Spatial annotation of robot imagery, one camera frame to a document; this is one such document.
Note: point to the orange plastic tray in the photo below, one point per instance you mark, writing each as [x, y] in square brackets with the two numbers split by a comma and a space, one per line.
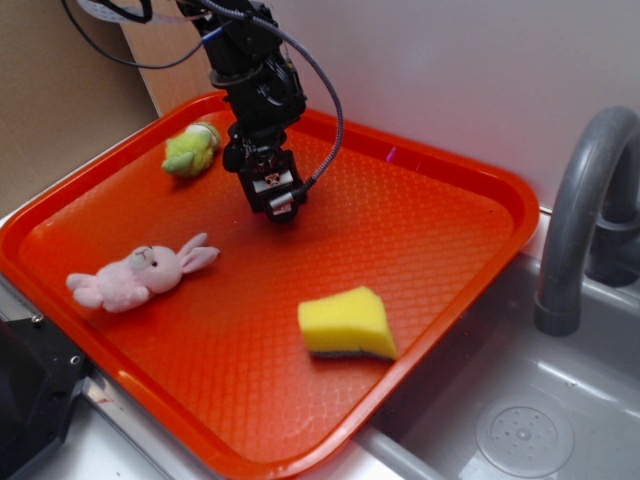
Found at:
[220, 361]

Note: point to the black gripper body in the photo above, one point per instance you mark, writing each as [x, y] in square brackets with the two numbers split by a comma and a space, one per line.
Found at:
[265, 100]

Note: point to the green plush toy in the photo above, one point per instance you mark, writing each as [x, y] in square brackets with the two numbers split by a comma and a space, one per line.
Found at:
[191, 153]

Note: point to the grey toy faucet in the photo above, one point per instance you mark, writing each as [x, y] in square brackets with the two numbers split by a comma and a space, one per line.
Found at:
[594, 228]

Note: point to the wooden board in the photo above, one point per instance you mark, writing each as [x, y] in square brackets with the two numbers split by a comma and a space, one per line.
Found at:
[163, 43]

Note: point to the black metal base block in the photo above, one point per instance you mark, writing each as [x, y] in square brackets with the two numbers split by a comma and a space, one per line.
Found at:
[42, 372]

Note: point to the pink plush bunny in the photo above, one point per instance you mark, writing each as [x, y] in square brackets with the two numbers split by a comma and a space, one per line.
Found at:
[146, 272]

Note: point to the grey toy sink basin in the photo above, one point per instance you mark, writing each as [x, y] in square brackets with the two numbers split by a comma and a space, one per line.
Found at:
[498, 399]

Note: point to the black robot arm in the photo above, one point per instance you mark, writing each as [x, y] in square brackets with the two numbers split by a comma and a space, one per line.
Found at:
[240, 43]

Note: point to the yellow sponge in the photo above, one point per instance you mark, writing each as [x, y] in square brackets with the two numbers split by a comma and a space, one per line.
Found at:
[353, 322]

